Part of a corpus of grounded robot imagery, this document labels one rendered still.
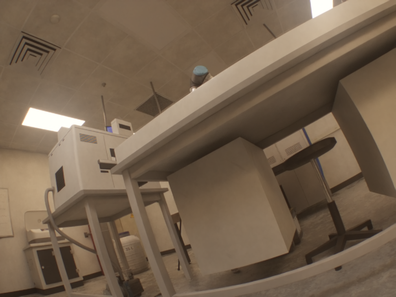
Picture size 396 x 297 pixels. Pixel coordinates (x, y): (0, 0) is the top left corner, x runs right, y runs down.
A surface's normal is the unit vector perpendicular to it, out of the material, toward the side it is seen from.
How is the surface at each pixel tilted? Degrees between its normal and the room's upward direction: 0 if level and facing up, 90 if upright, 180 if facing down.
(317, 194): 90
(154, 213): 90
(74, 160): 90
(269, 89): 90
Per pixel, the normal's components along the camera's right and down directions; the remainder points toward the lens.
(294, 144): -0.50, -0.12
